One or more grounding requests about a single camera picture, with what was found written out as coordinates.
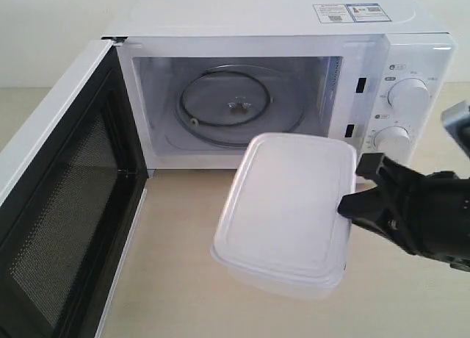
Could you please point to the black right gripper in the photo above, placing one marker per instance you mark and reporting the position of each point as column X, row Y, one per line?
column 424, row 215

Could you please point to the clear plastic lidded container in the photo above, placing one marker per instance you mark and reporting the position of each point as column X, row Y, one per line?
column 279, row 229

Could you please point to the white microwave door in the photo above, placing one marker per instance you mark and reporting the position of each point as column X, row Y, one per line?
column 72, row 185

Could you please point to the white Midea microwave body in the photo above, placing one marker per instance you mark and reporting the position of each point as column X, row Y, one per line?
column 345, row 70

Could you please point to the white lower timer knob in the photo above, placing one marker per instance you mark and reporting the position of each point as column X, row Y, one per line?
column 392, row 140

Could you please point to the white upper power knob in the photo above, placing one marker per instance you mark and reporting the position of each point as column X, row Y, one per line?
column 408, row 92

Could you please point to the glass turntable plate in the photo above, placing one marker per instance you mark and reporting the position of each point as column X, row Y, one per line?
column 227, row 105

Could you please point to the blue label sticker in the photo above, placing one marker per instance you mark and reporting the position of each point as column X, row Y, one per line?
column 367, row 13

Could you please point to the white label sticker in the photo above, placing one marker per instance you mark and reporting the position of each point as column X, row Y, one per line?
column 332, row 13

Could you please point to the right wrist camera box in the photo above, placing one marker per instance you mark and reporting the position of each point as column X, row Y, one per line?
column 455, row 120

